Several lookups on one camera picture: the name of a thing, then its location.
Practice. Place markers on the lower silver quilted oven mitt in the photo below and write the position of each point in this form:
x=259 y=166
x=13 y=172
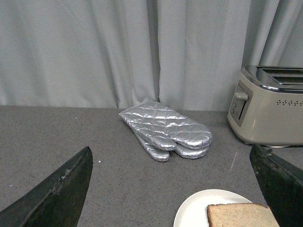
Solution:
x=163 y=156

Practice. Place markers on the grey curtain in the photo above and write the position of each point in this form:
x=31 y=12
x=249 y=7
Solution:
x=117 y=53

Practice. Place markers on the upper silver quilted oven mitt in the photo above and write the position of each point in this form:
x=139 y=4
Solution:
x=165 y=128

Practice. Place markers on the silver quilted oven mitt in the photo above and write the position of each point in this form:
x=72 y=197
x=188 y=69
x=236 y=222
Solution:
x=163 y=156
x=165 y=128

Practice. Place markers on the white plate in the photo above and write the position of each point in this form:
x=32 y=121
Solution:
x=193 y=211

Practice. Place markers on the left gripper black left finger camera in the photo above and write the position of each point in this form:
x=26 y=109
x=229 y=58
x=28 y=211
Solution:
x=58 y=200

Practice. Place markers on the brown bread slice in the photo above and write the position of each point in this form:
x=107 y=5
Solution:
x=240 y=215

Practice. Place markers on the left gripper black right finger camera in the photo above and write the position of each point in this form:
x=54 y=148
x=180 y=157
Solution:
x=281 y=184

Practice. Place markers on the beige and chrome toaster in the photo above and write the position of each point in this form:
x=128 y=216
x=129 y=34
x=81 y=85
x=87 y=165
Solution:
x=267 y=106

